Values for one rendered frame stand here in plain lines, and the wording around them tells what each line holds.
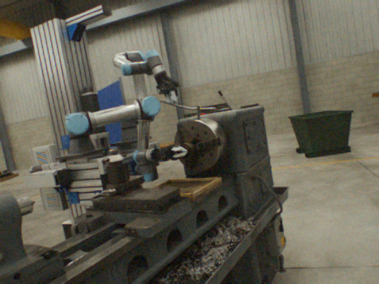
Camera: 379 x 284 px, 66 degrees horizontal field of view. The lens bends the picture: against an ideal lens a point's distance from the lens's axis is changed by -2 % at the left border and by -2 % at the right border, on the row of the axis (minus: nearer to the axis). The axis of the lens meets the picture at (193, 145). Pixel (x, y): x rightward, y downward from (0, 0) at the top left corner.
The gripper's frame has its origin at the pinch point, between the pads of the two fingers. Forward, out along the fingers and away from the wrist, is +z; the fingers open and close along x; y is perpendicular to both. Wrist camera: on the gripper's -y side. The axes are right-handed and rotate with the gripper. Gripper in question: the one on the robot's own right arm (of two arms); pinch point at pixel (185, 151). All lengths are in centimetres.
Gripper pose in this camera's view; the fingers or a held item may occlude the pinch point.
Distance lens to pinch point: 163.7
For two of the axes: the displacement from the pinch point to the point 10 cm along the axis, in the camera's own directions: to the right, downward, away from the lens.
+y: -5.3, 1.8, -8.3
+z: 8.3, -0.9, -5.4
